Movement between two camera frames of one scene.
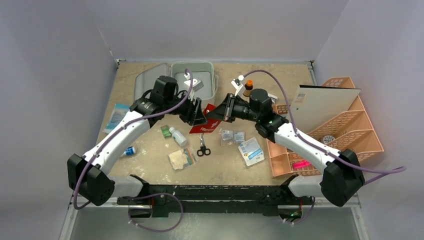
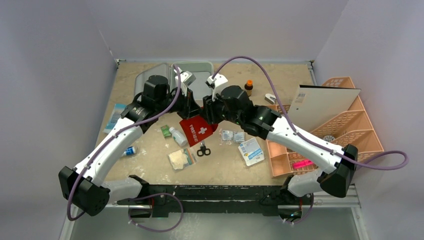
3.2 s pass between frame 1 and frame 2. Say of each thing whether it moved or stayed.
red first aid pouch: moved
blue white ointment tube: stayed
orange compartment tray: stayed
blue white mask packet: stayed
